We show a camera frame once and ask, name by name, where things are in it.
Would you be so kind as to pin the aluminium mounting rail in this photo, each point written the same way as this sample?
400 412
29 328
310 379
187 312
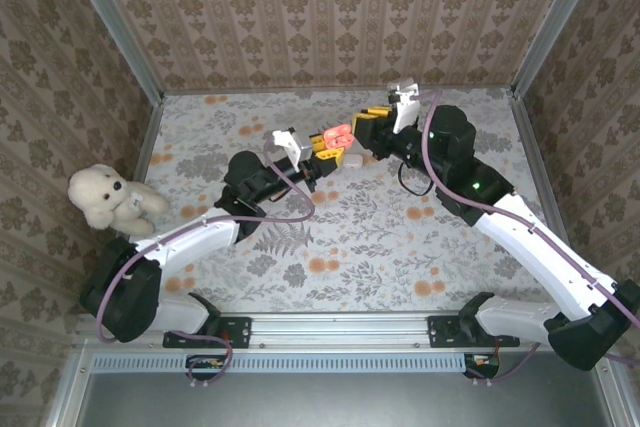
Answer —
340 329

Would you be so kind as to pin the grey metal sheet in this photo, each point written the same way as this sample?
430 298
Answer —
340 402

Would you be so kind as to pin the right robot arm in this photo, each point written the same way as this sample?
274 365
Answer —
525 242

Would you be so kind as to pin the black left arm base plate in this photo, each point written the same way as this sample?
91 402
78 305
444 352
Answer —
235 329

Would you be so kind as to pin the aluminium frame bar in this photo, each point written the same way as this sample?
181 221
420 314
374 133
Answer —
67 387
612 392

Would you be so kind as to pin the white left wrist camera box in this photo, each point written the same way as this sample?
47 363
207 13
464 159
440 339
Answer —
292 147

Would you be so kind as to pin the white teddy bear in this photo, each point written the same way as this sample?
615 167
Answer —
110 194

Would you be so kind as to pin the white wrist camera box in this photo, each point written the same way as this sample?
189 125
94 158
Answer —
292 147
405 102

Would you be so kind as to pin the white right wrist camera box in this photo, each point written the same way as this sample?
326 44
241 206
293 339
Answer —
405 102

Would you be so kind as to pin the pink earbud charging case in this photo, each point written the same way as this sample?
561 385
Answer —
336 139

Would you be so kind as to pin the white earbud charging case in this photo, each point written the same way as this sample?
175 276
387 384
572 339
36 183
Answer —
353 162

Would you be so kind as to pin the black connector board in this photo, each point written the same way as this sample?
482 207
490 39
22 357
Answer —
482 362
207 362

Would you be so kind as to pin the aluminium corner post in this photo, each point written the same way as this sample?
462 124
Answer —
115 17
555 17

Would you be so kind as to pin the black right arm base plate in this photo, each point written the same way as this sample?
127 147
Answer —
440 329

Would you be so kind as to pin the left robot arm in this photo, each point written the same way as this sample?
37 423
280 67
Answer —
200 239

